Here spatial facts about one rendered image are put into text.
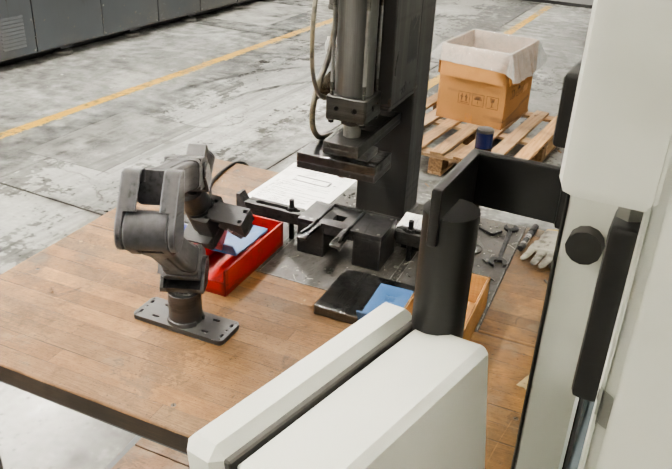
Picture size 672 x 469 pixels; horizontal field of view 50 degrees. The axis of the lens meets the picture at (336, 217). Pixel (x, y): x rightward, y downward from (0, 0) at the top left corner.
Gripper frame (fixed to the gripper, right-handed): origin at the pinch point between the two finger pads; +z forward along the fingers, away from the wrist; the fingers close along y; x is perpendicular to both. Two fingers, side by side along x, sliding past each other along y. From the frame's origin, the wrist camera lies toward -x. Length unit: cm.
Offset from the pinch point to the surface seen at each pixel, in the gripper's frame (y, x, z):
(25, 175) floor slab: 99, 234, 167
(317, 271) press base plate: 5.6, -18.4, 10.7
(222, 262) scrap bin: -0.1, 1.3, 7.0
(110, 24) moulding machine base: 349, 394, 287
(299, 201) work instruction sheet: 31.7, 0.4, 25.4
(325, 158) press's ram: 22.7, -16.7, -7.2
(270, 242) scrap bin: 8.3, -6.3, 8.1
